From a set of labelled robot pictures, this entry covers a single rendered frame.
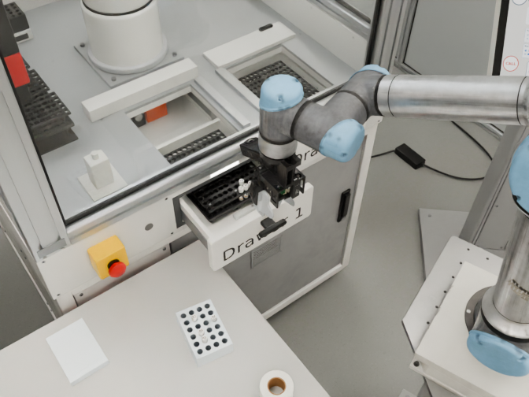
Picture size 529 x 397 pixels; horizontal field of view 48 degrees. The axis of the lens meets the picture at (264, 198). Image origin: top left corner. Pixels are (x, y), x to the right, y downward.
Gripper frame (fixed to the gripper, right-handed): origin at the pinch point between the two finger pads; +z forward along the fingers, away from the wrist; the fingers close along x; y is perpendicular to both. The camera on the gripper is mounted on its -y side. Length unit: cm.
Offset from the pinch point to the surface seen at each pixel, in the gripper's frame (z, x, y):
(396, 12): -20, 52, -17
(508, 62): -5, 79, 1
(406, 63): 95, 167, -94
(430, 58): 83, 166, -81
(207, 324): 18.5, -22.2, 7.9
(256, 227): 7.0, -2.5, -0.8
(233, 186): 6.8, 0.2, -13.9
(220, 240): 4.4, -12.1, -0.9
